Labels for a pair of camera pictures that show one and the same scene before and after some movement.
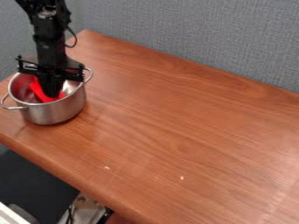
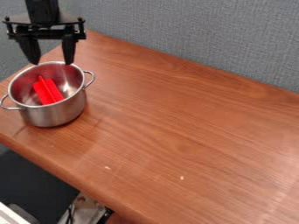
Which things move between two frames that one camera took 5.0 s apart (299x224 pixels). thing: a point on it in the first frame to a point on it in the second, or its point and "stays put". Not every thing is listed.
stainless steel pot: (46, 113) stays put
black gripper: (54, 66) to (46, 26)
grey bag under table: (86, 210) stays put
